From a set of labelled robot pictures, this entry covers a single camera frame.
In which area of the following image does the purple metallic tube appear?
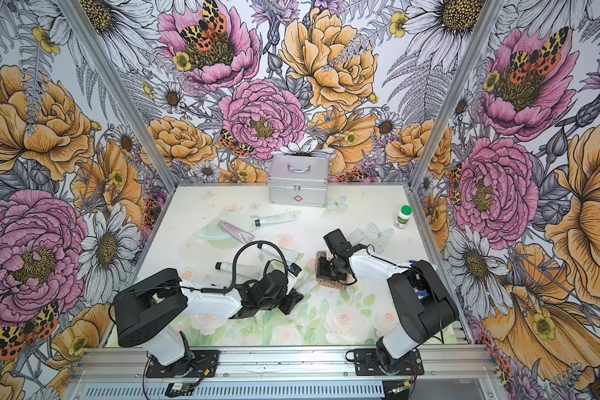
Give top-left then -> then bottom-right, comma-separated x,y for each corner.
218,220 -> 255,244

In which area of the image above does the white tube purple cap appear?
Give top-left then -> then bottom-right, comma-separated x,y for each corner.
296,274 -> 318,296

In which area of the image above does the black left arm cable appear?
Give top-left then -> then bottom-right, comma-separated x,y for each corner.
199,241 -> 290,296

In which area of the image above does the white tube black cap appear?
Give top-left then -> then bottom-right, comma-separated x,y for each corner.
258,243 -> 299,264

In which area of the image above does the white slotted cable duct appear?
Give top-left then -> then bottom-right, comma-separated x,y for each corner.
75,381 -> 385,399

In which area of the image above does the aluminium corner post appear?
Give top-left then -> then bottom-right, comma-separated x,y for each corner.
408,0 -> 504,193
58,1 -> 178,195

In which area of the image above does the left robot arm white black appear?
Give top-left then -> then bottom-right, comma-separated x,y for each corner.
113,263 -> 303,367

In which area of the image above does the white bottle green cap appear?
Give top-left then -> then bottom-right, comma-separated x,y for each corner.
394,205 -> 413,229

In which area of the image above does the right aluminium corner post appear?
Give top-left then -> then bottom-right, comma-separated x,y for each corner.
408,0 -> 504,193

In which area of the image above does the left aluminium corner post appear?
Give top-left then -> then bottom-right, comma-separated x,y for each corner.
58,1 -> 178,195

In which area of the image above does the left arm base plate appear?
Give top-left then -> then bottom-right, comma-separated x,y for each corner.
145,349 -> 220,378

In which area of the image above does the white tube teal cap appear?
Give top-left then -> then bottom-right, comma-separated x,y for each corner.
254,212 -> 297,228

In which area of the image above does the brown striped towel cloth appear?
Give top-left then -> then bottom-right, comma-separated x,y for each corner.
315,251 -> 357,291

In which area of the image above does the aluminium front rail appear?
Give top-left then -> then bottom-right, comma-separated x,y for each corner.
70,344 -> 497,384

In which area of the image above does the white tube red cap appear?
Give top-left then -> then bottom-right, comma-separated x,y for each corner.
367,242 -> 386,253

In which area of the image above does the silver aluminium first aid case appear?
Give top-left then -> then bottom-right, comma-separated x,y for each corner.
268,155 -> 329,208

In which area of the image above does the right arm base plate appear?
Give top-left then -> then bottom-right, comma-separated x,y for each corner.
345,348 -> 424,377

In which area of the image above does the white tube dark blue cap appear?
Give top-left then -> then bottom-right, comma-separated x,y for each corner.
347,228 -> 368,245

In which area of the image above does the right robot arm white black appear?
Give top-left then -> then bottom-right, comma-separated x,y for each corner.
316,229 -> 459,373

